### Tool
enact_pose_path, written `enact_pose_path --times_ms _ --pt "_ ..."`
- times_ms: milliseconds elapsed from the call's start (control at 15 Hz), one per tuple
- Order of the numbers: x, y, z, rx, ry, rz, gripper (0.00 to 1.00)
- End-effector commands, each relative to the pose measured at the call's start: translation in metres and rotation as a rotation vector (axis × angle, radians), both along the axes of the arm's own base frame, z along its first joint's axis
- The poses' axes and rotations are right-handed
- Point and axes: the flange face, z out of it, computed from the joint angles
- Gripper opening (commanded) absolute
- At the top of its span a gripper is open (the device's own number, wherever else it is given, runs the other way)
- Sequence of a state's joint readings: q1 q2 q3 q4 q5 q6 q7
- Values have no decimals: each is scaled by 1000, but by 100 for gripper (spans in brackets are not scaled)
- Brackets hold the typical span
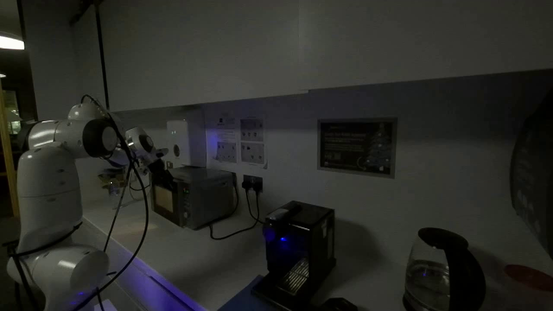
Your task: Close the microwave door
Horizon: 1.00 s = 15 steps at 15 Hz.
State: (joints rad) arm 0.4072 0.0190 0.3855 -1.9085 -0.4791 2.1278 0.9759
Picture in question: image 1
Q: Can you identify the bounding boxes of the black power cable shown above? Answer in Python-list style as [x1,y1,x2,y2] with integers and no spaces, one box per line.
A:
[208,188,266,241]

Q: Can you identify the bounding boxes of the blue counter mat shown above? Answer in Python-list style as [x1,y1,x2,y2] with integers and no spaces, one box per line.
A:
[218,276,284,311]

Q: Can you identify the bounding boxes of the black microwave door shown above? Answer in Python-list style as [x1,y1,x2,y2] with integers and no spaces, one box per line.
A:
[152,172,185,226]

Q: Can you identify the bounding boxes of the wall instruction stickers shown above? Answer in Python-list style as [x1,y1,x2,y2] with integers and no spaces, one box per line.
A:
[215,112,266,165]

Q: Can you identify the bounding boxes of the framed dark poster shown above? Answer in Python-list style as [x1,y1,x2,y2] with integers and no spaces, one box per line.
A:
[318,117,398,178]

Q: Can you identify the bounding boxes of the white upper cabinets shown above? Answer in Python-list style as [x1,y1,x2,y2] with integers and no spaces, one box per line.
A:
[71,0,553,112]

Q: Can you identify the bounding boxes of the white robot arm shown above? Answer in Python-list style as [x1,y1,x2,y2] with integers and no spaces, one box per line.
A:
[7,98,164,311]

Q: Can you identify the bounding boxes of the glass electric kettle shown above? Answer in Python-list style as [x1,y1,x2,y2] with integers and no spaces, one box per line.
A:
[403,226,486,311]

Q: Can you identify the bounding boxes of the black coffee machine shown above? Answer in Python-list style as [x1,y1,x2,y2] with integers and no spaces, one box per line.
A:
[253,200,336,311]

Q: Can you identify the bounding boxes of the green round sign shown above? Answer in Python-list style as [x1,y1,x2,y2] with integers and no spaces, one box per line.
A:
[510,91,553,255]

